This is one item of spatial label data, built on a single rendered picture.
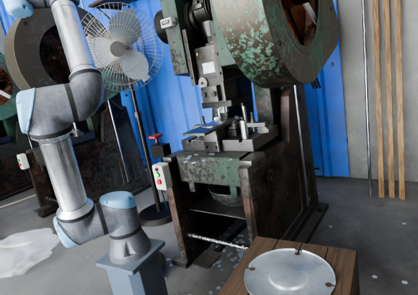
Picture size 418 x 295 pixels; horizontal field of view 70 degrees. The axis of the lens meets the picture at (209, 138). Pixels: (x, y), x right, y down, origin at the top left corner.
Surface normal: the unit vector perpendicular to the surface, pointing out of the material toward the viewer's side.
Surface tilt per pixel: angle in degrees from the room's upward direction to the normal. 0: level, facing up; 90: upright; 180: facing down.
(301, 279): 0
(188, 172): 90
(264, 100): 90
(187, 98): 90
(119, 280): 90
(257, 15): 109
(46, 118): 103
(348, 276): 0
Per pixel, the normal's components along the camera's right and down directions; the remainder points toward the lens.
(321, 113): -0.57, 0.27
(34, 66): 0.78, 0.00
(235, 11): -0.51, 0.49
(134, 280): 0.28, 0.16
